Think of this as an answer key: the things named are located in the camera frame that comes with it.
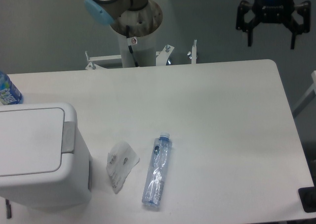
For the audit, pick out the crumpled clear plastic wrapper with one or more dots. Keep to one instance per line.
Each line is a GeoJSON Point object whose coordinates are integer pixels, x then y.
{"type": "Point", "coordinates": [121, 160]}

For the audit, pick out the clear empty plastic water bottle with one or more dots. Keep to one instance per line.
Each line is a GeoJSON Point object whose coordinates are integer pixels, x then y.
{"type": "Point", "coordinates": [157, 170]}

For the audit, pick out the white push-lid trash can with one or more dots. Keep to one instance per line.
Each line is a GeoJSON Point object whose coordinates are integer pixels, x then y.
{"type": "Point", "coordinates": [44, 160]}

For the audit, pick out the blue labelled water bottle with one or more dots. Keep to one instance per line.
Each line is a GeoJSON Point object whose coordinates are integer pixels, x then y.
{"type": "Point", "coordinates": [9, 93]}

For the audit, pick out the black clamp at table edge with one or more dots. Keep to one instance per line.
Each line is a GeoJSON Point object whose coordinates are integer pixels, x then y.
{"type": "Point", "coordinates": [308, 198]}

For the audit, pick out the white frame at right edge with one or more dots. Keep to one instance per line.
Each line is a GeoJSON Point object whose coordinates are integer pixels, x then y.
{"type": "Point", "coordinates": [306, 98]}

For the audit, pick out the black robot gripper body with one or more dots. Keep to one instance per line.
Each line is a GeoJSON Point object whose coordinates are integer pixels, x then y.
{"type": "Point", "coordinates": [273, 11]}

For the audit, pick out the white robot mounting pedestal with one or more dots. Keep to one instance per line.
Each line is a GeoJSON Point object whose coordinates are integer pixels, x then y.
{"type": "Point", "coordinates": [139, 39]}

